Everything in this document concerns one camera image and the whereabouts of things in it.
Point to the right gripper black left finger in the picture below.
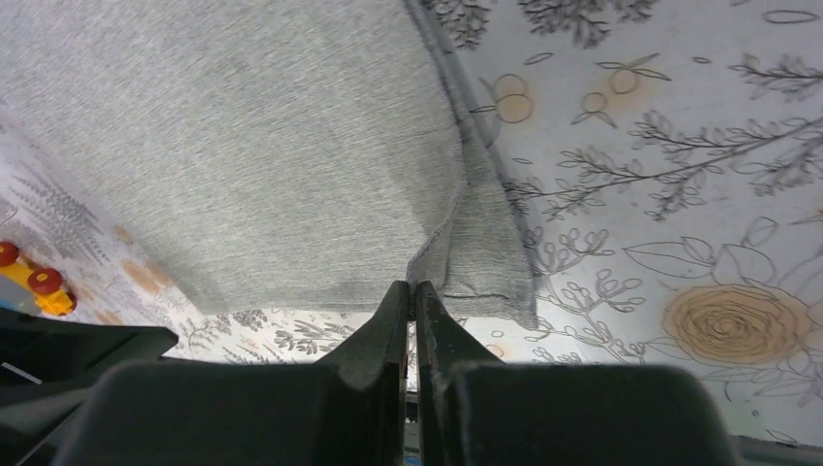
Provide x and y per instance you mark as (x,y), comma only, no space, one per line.
(347,408)

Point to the blue orange toy car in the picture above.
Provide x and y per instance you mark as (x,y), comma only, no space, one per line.
(50,293)

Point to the grey cloth napkin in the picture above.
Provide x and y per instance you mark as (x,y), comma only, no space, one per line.
(273,154)

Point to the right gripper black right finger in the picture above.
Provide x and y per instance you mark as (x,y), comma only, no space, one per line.
(475,409)

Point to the floral patterned tablecloth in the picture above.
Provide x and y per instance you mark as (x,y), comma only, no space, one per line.
(662,161)

